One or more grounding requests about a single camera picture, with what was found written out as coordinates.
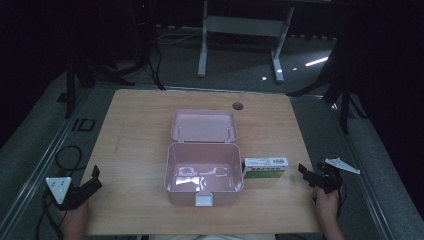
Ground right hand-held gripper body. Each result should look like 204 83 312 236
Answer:
315 157 361 195

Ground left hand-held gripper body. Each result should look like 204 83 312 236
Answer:
45 176 92 212

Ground green and white carton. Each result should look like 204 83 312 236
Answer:
241 157 290 180

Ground pink plastic box with lid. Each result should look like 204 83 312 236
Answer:
163 108 245 208

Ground person's right hand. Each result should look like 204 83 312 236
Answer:
314 187 341 229

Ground person's left hand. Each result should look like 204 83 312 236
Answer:
60 200 91 232

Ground black metal stand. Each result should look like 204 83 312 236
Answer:
64 54 136 120
285 31 369 135

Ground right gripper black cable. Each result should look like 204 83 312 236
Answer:
335 182 348 222

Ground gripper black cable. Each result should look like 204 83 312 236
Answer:
35 188 65 240
335 182 348 222

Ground black looped floor cable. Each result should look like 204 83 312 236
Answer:
54 145 84 175

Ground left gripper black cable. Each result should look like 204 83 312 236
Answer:
35 188 65 240

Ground black hanging cables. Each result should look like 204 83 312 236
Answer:
133 19 167 92

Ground white metal desk frame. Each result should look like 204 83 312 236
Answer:
197 0 296 84

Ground white floor cable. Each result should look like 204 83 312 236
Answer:
155 30 203 46

